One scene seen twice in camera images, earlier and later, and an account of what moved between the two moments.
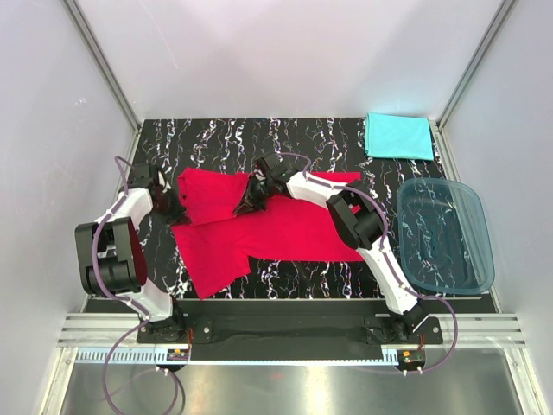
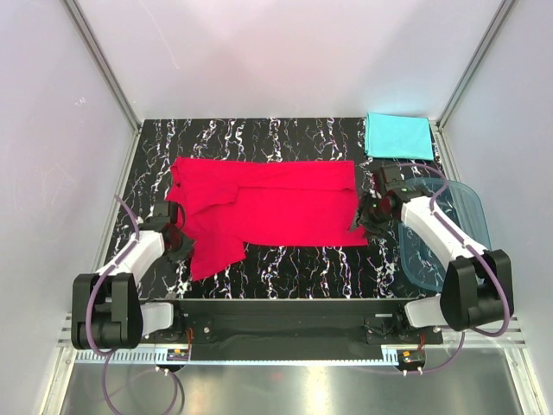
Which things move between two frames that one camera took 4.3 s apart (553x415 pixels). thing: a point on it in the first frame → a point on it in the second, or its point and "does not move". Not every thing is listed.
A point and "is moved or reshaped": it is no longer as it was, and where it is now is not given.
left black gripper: x=179 y=216 → x=186 y=251
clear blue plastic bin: x=444 y=245 does not move
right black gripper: x=250 y=202 → x=370 y=228
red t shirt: x=215 y=244 is moved or reshaped
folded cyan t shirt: x=397 y=137 does not move
